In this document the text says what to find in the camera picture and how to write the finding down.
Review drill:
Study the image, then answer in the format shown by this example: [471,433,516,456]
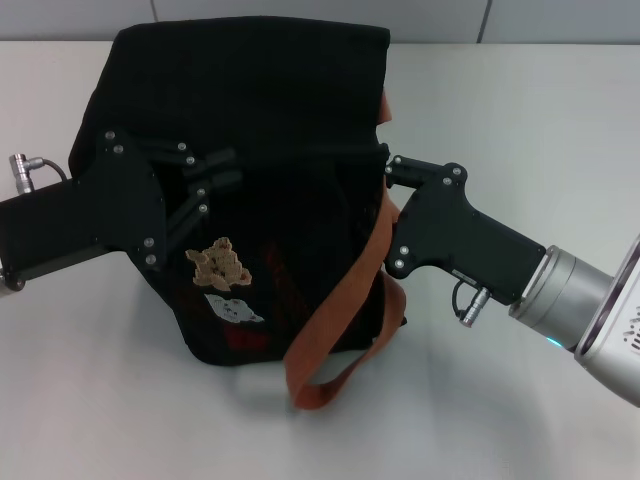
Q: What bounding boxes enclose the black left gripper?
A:
[0,128,244,292]

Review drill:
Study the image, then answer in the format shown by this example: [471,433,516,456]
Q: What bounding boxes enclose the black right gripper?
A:
[383,154,549,307]

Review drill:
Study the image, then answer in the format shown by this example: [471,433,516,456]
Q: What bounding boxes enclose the black food bag orange straps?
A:
[66,22,409,412]

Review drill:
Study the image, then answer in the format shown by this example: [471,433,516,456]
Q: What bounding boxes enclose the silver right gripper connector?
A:
[459,285,494,327]

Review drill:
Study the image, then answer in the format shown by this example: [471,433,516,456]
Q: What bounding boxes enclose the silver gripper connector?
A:
[8,153,45,194]
[459,285,494,327]

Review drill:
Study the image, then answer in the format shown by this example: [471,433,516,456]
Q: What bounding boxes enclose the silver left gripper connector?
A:
[8,153,45,194]

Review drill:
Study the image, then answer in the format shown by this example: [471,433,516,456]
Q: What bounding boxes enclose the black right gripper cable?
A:
[450,278,477,317]

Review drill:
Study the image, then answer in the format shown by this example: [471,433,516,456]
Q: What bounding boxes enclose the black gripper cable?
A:
[450,278,477,317]
[39,157,72,183]

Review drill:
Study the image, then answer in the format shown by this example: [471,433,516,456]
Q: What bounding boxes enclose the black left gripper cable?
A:
[39,157,72,183]

